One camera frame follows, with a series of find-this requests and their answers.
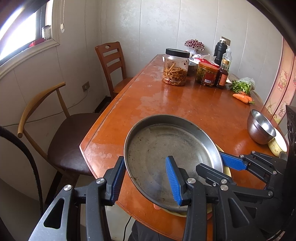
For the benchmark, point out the red chili sauce jar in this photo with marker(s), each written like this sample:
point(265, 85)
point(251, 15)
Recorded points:
point(206, 74)

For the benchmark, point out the dark soy sauce bottle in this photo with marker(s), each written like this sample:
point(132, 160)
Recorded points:
point(222, 76)

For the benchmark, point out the clear plastic bottle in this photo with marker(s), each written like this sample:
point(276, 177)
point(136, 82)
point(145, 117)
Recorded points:
point(226, 59)

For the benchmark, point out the brown wooden slat chair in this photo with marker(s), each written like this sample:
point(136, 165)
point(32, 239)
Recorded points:
point(111, 59)

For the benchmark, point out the light wood armchair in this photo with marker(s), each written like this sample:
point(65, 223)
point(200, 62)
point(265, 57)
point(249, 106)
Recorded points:
point(63, 153)

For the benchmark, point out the red tissue box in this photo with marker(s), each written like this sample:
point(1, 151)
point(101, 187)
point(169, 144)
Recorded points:
point(209, 59)

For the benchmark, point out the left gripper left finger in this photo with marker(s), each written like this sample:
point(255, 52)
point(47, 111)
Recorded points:
point(61, 221)

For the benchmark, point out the cream enamel bowl with handle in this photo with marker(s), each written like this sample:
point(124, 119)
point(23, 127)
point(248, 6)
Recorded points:
point(277, 144)

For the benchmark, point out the black thermos bottle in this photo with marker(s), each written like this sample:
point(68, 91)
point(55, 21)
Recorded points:
point(220, 49)

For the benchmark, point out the carrot back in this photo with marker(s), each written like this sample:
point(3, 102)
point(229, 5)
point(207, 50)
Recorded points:
point(245, 93)

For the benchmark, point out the bag of green celery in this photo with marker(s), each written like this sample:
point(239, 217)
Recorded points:
point(244, 84)

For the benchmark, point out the carrot front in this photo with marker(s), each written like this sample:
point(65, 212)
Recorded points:
point(240, 98)

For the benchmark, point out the wall socket plate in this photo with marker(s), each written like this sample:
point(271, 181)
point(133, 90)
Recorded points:
point(225, 40)

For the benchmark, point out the large steel round pan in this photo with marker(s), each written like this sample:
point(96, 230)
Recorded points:
point(157, 144)

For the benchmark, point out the pink flower ornament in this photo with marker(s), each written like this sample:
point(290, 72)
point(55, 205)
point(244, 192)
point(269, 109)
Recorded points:
point(194, 46)

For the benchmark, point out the hello kitty sliding door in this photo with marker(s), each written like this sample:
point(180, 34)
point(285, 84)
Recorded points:
point(283, 89)

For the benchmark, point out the clear jar black lid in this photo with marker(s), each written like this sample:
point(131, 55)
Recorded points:
point(176, 64)

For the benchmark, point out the small steel bowl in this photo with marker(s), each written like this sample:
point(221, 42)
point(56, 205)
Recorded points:
point(260, 128)

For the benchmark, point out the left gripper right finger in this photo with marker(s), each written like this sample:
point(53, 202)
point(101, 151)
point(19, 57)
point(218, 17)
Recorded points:
point(231, 220)

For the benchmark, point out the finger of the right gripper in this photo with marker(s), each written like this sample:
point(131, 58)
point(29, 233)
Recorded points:
point(212, 176)
point(258, 164)

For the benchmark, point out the carrot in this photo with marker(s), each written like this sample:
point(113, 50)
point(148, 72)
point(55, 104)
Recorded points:
point(240, 98)
point(245, 93)

